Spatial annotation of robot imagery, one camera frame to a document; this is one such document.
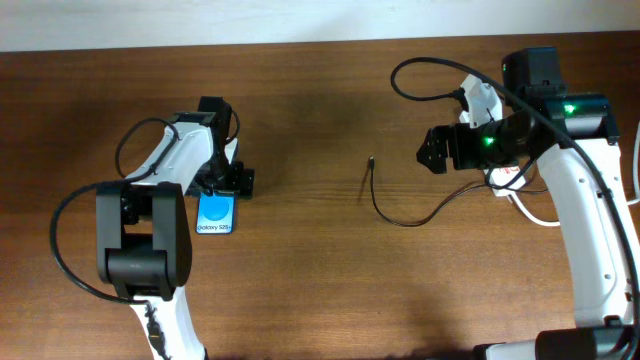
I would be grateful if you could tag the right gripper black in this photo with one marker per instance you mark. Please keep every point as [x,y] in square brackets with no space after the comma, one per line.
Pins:
[451,148]

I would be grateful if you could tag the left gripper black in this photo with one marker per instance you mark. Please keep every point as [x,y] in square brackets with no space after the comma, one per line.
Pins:
[238,181]

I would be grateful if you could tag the blue screen Galaxy smartphone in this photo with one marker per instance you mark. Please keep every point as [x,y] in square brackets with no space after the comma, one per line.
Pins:
[216,214]

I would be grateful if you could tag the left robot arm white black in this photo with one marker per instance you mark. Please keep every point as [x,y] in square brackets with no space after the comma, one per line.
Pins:
[145,223]

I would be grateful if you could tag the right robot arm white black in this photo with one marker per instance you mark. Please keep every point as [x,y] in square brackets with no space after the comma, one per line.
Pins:
[529,119]

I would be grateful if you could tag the white power strip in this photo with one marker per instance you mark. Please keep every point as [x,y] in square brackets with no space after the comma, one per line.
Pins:
[503,180]

